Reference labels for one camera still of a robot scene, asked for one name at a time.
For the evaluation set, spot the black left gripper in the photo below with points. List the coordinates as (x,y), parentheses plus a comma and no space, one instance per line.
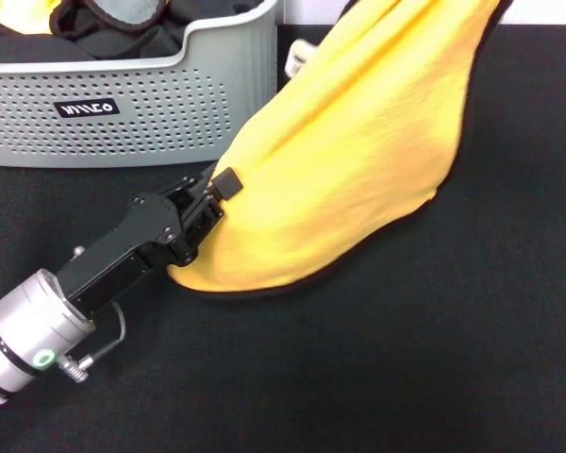
(118,264)

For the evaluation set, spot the yellow towel with black trim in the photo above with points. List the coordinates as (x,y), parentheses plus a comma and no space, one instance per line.
(358,165)

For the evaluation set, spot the grey perforated storage box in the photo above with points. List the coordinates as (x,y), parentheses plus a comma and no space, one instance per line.
(160,122)

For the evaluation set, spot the grey towel with black trim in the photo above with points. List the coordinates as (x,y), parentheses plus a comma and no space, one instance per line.
(122,11)

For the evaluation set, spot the orange-yellow towel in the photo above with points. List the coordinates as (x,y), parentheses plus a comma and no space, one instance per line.
(28,16)

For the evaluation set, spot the black tablecloth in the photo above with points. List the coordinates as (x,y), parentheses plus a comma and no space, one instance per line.
(358,377)

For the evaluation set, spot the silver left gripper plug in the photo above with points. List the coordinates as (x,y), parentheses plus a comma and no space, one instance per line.
(78,251)

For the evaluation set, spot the black cloth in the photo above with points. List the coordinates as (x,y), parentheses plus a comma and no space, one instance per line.
(122,42)

